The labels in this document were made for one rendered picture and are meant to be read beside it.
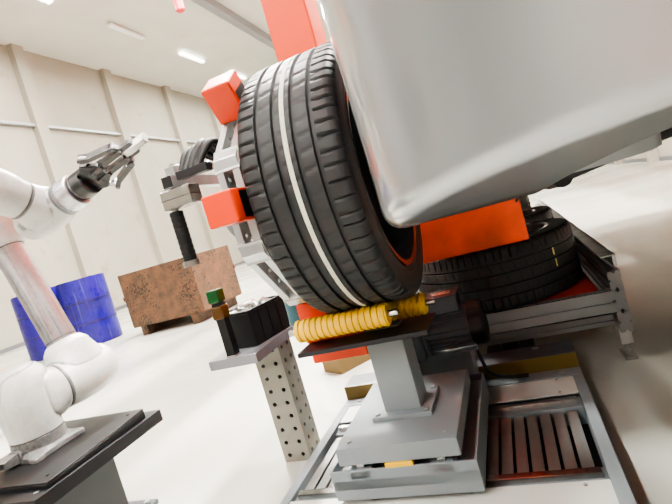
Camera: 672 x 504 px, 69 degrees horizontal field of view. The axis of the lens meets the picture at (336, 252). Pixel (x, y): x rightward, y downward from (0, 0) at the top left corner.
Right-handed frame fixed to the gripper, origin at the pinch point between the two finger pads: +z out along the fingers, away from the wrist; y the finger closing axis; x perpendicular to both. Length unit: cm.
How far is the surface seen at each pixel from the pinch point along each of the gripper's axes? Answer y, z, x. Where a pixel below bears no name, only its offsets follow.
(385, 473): 61, 13, 79
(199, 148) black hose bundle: 7.1, 13.8, 7.1
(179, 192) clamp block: 10.5, 3.4, 12.2
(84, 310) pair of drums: 293, -418, -311
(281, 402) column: 83, -24, 40
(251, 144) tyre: 2.5, 30.2, 24.9
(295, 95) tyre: 2.0, 43.0, 20.6
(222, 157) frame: 4.7, 21.3, 19.3
